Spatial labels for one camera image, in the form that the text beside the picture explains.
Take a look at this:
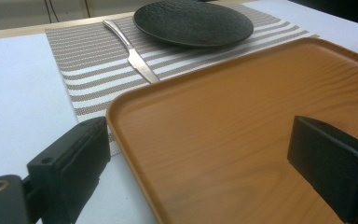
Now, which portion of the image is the silver table knife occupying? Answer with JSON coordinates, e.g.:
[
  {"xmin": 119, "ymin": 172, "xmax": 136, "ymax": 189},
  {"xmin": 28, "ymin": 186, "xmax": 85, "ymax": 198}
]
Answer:
[{"xmin": 102, "ymin": 20, "xmax": 161, "ymax": 85}]

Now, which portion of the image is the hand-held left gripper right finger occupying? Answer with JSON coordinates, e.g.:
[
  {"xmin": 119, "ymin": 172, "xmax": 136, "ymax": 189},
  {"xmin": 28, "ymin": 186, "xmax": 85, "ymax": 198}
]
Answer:
[{"xmin": 286, "ymin": 115, "xmax": 358, "ymax": 224}]

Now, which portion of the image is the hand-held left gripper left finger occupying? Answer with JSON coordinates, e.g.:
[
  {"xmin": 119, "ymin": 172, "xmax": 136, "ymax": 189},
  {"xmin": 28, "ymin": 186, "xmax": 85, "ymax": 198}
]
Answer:
[{"xmin": 26, "ymin": 116, "xmax": 112, "ymax": 224}]

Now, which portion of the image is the brown wooden tray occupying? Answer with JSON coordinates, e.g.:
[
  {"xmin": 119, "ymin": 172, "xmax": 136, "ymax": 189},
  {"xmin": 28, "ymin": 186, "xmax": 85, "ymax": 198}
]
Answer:
[{"xmin": 105, "ymin": 36, "xmax": 358, "ymax": 224}]

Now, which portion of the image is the striped woven placemat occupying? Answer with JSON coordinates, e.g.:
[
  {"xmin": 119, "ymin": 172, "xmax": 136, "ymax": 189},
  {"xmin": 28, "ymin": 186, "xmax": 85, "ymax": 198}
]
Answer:
[{"xmin": 45, "ymin": 3, "xmax": 321, "ymax": 157}]

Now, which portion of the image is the black round plate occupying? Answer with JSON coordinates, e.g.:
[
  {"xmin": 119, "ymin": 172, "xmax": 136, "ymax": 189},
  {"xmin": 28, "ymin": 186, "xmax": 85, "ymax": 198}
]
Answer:
[{"xmin": 132, "ymin": 0, "xmax": 255, "ymax": 49}]

